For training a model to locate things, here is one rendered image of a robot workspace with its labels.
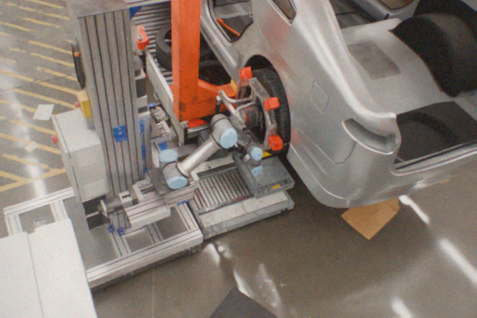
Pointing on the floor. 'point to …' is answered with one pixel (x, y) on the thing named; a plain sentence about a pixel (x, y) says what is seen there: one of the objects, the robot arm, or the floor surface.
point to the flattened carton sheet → (371, 216)
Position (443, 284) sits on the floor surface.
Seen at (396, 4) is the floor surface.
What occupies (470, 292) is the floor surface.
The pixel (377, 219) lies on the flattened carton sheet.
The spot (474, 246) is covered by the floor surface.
